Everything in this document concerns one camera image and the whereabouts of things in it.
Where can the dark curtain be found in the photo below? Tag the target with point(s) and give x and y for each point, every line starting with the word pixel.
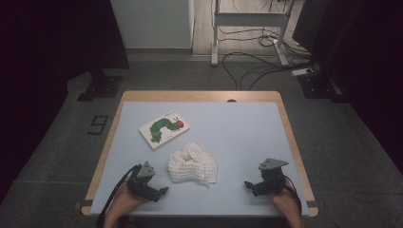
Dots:
pixel 47 47
pixel 374 63

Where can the white waffle cloth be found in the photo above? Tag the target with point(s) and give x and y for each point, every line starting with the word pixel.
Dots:
pixel 193 164

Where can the caterpillar picture book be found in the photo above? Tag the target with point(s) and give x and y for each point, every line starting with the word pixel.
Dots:
pixel 164 129

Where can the light blue table mat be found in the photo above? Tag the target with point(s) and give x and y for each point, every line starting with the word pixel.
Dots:
pixel 228 133

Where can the black stand base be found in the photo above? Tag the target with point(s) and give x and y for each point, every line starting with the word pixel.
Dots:
pixel 316 87
pixel 104 87

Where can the person's right hand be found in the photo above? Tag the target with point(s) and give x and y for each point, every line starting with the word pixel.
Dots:
pixel 285 201

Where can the white desk frame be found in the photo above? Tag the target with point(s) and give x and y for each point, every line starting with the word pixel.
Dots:
pixel 250 19

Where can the white cabinet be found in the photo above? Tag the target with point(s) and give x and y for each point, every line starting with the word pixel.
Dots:
pixel 152 22

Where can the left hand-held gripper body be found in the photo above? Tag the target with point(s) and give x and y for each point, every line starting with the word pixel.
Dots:
pixel 141 183

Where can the wooden table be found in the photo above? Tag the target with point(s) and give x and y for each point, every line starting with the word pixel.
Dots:
pixel 190 96

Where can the black floor tape mark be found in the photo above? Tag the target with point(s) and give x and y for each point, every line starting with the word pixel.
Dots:
pixel 95 132

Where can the white power strip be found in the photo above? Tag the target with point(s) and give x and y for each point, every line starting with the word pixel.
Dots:
pixel 301 72

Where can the grey tape strip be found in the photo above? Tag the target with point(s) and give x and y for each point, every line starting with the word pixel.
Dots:
pixel 312 204
pixel 85 203

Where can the black monitor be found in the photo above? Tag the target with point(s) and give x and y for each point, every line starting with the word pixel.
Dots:
pixel 305 25

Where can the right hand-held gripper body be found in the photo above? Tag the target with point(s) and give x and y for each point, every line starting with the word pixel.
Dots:
pixel 271 182

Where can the person's left hand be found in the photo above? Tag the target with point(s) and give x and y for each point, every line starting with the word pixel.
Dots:
pixel 126 201

